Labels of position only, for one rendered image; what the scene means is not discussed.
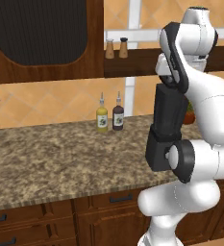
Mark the tall wooden drawer front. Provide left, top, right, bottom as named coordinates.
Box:
left=0, top=220, right=79, bottom=246

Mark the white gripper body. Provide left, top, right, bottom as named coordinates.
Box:
left=154, top=60, right=173, bottom=78

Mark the dark wooden wall shelf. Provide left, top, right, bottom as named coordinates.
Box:
left=103, top=44, right=224, bottom=79

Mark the white window frame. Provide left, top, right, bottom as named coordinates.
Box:
left=104, top=0, right=224, bottom=118

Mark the yellow oil bottle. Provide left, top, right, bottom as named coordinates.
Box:
left=95, top=91, right=110, bottom=134

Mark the black blender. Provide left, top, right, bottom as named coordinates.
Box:
left=144, top=82, right=190, bottom=173

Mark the potted plant terracotta pot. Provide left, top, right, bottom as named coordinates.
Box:
left=183, top=100, right=197, bottom=126

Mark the wooden cupboard door glass panel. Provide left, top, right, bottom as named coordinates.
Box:
left=0, top=0, right=105, bottom=86

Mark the wooden shaker with black cap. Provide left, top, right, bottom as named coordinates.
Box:
left=118, top=37, right=130, bottom=60

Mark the dark vinegar bottle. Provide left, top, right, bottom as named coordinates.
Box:
left=112, top=90, right=125, bottom=132

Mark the narrow wooden drawer front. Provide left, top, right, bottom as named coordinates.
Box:
left=0, top=200, right=75, bottom=229

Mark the wooden shaker with silver cap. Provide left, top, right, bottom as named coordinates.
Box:
left=104, top=37, right=115, bottom=60

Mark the wide wooden drawer front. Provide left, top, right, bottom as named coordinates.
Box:
left=73, top=188, right=145, bottom=215

